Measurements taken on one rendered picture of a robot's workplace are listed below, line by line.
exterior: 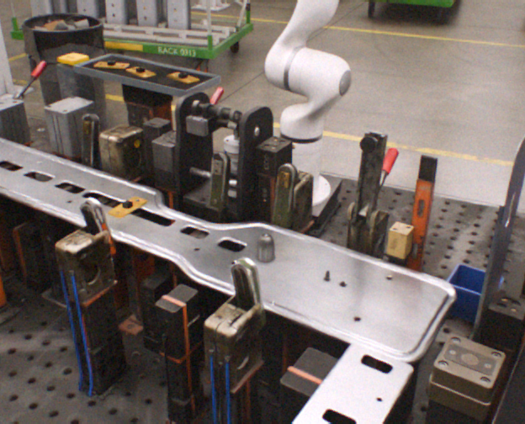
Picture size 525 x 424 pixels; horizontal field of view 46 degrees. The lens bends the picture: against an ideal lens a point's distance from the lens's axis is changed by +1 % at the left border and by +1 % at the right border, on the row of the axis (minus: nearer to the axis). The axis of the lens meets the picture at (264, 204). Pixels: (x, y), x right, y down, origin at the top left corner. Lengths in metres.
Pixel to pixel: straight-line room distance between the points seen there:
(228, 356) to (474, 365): 0.34
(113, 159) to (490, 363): 0.95
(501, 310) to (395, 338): 0.16
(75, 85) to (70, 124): 0.24
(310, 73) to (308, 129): 0.16
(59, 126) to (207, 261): 0.61
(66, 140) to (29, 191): 0.20
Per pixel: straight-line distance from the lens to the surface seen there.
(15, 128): 1.82
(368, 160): 1.13
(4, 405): 1.38
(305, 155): 1.70
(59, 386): 1.38
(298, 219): 1.27
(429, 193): 1.10
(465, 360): 0.89
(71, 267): 1.15
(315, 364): 0.96
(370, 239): 1.17
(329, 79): 1.57
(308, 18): 1.60
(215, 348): 0.95
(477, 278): 1.56
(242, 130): 1.25
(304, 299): 1.04
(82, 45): 4.07
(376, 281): 1.09
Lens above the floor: 1.64
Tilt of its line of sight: 29 degrees down
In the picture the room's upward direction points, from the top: straight up
